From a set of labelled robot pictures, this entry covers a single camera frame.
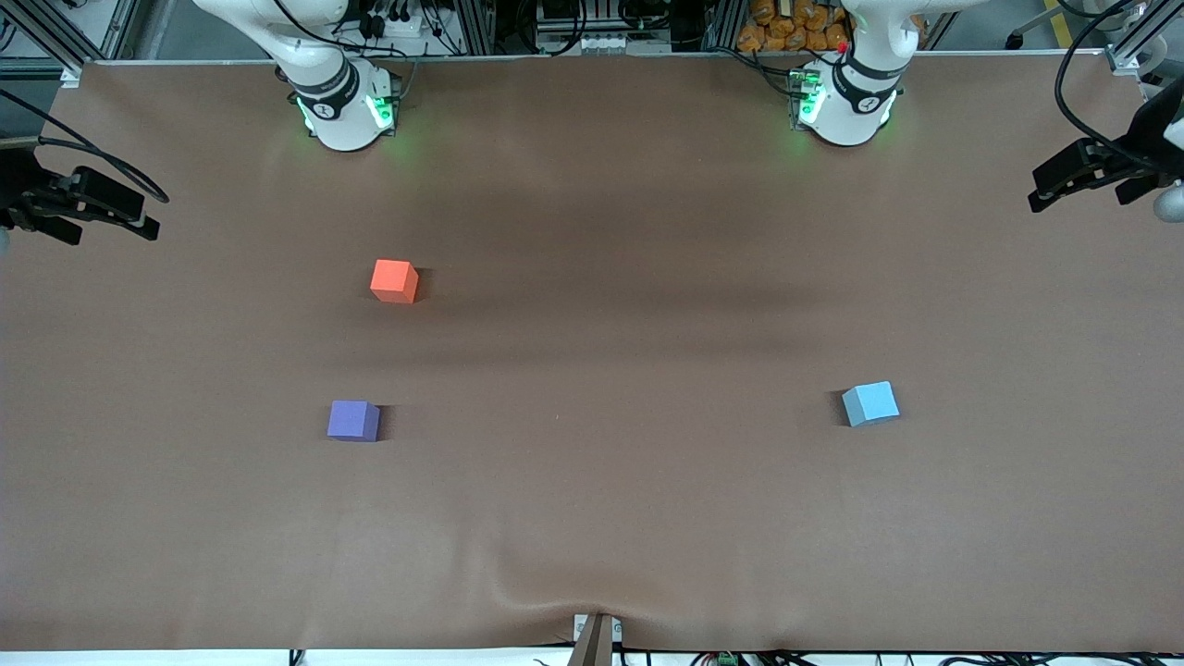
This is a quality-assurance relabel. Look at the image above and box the light blue foam block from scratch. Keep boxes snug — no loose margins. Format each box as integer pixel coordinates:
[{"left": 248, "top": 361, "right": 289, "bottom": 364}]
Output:
[{"left": 841, "top": 380, "right": 901, "bottom": 429}]

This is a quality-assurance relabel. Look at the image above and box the orange foam block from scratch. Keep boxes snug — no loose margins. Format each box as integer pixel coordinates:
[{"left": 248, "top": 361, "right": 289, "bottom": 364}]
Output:
[{"left": 369, "top": 259, "right": 420, "bottom": 305}]

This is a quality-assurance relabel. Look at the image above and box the purple foam block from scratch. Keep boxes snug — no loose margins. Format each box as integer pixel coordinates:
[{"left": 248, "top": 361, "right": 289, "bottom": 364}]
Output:
[{"left": 327, "top": 400, "right": 382, "bottom": 443}]

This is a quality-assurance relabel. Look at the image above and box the white terminal block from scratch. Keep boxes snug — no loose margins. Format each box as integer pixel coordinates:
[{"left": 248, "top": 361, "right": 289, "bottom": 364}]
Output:
[{"left": 544, "top": 31, "right": 632, "bottom": 56}]

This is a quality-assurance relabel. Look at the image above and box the bag of orange snacks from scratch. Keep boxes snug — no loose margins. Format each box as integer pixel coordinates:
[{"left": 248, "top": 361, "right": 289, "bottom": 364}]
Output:
[{"left": 736, "top": 0, "right": 854, "bottom": 54}]

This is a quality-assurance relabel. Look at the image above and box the white power strip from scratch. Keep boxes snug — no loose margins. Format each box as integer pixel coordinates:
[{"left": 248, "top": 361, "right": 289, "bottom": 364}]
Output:
[{"left": 331, "top": 11, "right": 438, "bottom": 40}]

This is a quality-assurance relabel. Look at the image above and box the brown table cover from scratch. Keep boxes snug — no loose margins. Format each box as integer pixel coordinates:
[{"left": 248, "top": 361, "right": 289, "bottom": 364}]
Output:
[{"left": 0, "top": 51, "right": 1184, "bottom": 654}]

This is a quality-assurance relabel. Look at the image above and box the metal table clamp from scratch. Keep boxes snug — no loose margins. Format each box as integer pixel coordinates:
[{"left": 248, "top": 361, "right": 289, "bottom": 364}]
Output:
[{"left": 568, "top": 612, "right": 624, "bottom": 666}]

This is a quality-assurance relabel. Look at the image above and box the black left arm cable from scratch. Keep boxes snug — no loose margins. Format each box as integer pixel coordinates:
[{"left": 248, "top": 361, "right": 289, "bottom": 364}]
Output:
[{"left": 1054, "top": 0, "right": 1168, "bottom": 173}]

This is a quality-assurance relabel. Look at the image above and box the aluminium frame post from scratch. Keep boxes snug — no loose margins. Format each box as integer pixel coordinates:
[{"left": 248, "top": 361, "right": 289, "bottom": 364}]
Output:
[
  {"left": 1103, "top": 0, "right": 1184, "bottom": 77},
  {"left": 0, "top": 0, "right": 142, "bottom": 86}
]

